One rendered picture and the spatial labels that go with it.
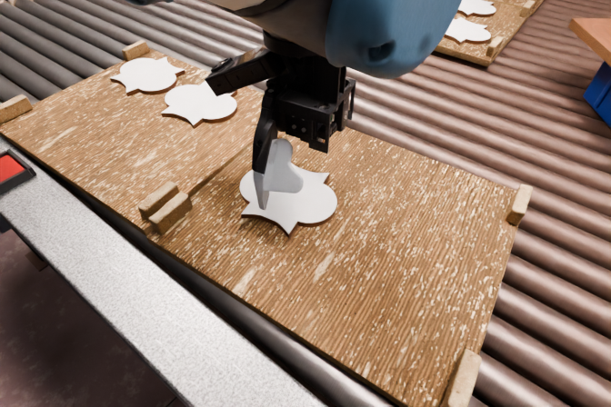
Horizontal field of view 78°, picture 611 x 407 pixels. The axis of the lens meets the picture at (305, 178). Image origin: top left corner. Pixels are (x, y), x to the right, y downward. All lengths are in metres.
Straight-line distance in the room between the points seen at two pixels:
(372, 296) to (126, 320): 0.29
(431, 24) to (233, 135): 0.52
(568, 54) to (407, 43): 0.96
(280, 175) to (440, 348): 0.25
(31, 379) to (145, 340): 1.19
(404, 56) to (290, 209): 0.38
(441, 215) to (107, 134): 0.55
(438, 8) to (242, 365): 0.39
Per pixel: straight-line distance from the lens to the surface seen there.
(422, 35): 0.17
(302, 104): 0.38
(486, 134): 0.75
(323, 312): 0.45
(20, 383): 1.68
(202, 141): 0.66
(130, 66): 0.90
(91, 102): 0.83
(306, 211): 0.51
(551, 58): 1.10
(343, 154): 0.61
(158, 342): 0.49
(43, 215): 0.67
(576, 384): 0.52
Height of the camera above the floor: 1.34
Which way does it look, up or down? 45 degrees down
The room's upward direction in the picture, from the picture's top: straight up
